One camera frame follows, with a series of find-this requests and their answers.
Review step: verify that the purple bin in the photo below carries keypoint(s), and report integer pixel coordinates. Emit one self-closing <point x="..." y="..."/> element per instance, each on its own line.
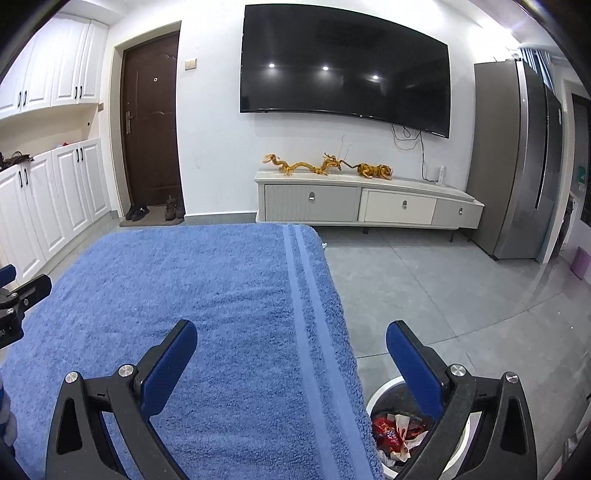
<point x="583" y="263"/>

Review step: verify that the long golden dragon figurine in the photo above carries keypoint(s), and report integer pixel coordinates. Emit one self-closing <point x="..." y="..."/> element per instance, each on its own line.
<point x="291" y="166"/>

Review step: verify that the blue towel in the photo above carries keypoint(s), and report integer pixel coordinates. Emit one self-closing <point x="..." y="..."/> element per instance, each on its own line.
<point x="184" y="286"/>

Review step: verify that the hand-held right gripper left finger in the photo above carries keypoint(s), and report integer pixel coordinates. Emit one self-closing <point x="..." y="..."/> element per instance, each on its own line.
<point x="168" y="369"/>

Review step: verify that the white wall cupboard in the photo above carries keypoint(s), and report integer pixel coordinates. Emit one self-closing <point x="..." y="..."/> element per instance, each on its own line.
<point x="51" y="64"/>

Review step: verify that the white television cabinet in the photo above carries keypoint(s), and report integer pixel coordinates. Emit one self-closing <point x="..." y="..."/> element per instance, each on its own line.
<point x="397" y="205"/>

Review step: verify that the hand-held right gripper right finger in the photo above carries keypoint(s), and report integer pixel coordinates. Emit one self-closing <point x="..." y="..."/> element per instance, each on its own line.
<point x="413" y="374"/>

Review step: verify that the white rimmed trash bin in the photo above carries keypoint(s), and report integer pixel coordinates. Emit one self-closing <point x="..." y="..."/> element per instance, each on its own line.
<point x="390" y="392"/>

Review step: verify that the clear wrapper with red print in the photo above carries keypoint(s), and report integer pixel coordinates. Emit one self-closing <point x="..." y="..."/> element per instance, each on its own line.
<point x="408" y="428"/>

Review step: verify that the pair of brown shoes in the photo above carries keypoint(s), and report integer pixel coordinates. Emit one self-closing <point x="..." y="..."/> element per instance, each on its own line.
<point x="174" y="207"/>

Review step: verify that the white tissue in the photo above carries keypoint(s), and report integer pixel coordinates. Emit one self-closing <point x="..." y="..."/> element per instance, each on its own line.
<point x="396" y="458"/>

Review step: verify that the golden tiger figurine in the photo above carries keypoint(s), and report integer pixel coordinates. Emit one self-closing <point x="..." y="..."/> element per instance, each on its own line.
<point x="376" y="172"/>

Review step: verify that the pair of black shoes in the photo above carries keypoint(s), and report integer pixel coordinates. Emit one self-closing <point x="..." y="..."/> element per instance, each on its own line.
<point x="137" y="212"/>

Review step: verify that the grey steel refrigerator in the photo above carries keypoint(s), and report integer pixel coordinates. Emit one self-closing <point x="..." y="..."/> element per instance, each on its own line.
<point x="512" y="161"/>

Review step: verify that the dark brown door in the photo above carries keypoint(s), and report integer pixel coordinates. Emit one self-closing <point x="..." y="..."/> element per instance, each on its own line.
<point x="150" y="124"/>

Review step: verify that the beige light switch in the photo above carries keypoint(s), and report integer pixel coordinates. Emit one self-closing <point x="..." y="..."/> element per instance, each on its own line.
<point x="190" y="63"/>

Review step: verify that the brown door mat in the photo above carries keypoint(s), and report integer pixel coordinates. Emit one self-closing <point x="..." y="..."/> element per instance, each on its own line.
<point x="154" y="222"/>

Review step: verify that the short golden dragon figurine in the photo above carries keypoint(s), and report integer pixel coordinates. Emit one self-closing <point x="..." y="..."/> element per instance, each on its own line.
<point x="330" y="165"/>

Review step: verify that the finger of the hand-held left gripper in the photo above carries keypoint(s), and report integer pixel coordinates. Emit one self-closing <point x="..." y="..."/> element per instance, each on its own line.
<point x="30" y="290"/>
<point x="6" y="275"/>

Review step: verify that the dark bags on shelf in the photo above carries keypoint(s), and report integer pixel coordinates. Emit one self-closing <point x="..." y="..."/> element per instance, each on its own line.
<point x="16" y="161"/>

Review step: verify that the red snack bag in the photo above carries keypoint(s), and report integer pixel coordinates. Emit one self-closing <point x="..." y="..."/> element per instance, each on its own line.
<point x="387" y="434"/>

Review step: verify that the blue striped curtain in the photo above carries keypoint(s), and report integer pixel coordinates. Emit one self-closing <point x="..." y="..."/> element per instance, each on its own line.
<point x="538" y="64"/>

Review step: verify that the white wall device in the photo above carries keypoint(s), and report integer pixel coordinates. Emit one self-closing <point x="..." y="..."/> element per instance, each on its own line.
<point x="443" y="174"/>

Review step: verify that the white floor cupboard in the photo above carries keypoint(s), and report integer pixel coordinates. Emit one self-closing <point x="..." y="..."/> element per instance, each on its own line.
<point x="51" y="203"/>

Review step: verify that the black wall television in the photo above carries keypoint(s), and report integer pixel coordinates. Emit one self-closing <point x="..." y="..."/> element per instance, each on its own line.
<point x="341" y="69"/>

